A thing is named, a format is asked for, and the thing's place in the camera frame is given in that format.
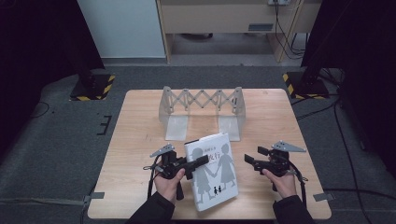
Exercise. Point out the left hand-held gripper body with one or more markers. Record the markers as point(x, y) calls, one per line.
point(171, 165)

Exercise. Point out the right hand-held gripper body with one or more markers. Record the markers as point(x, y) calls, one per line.
point(278, 161)

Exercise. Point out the white book with grey figures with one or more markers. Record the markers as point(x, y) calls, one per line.
point(214, 186)

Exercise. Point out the person's left hand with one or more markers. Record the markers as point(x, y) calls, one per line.
point(166, 188)

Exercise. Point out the person's right hand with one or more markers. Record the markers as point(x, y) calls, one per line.
point(285, 186)

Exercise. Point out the clear acrylic book rack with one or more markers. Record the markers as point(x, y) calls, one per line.
point(176, 126)

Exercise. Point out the grey tape piece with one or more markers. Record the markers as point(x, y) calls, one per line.
point(93, 197)
point(323, 197)

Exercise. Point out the black tape floor mark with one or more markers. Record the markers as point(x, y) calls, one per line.
point(106, 124)

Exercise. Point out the striped black stand base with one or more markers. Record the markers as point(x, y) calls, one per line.
point(93, 88)
point(306, 87)

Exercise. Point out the light wooden desk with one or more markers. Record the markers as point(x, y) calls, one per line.
point(218, 17)

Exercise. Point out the black curtain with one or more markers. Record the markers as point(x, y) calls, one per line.
point(34, 46)
point(364, 46)

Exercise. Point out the white panel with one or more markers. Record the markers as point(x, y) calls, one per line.
point(121, 28)

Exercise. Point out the white power strip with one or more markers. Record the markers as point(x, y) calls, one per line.
point(278, 2)

